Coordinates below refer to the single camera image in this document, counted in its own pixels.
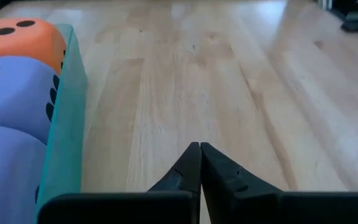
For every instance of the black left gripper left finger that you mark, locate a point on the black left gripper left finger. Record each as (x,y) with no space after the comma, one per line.
(120,208)

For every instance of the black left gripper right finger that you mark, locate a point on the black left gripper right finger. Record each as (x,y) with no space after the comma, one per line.
(291,208)

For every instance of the large purple foam die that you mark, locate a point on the large purple foam die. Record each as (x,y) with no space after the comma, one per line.
(17,96)
(8,174)

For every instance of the large orange foam die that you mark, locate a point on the large orange foam die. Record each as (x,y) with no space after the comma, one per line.
(26,43)

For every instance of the teal translucent plastic bin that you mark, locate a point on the teal translucent plastic bin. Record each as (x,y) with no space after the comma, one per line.
(70,124)

